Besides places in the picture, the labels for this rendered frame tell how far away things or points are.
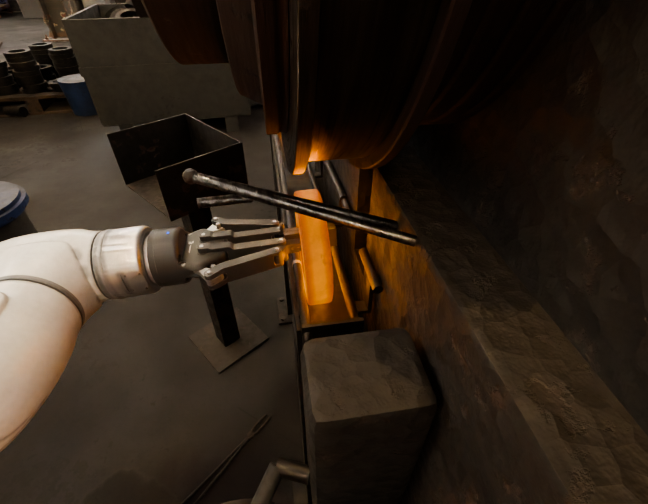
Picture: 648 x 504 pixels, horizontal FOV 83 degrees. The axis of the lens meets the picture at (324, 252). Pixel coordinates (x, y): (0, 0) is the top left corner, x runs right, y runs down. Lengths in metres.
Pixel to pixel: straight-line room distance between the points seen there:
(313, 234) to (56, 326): 0.28
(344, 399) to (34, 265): 0.36
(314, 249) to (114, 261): 0.24
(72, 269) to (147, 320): 1.03
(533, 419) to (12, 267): 0.49
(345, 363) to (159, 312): 1.27
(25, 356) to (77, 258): 0.14
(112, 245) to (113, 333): 1.05
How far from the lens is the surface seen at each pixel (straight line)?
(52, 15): 7.52
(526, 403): 0.23
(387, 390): 0.30
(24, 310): 0.45
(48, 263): 0.51
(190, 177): 0.35
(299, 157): 0.25
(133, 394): 1.35
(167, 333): 1.45
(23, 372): 0.42
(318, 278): 0.44
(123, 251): 0.50
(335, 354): 0.31
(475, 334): 0.25
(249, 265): 0.46
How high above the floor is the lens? 1.06
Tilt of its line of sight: 39 degrees down
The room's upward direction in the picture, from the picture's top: straight up
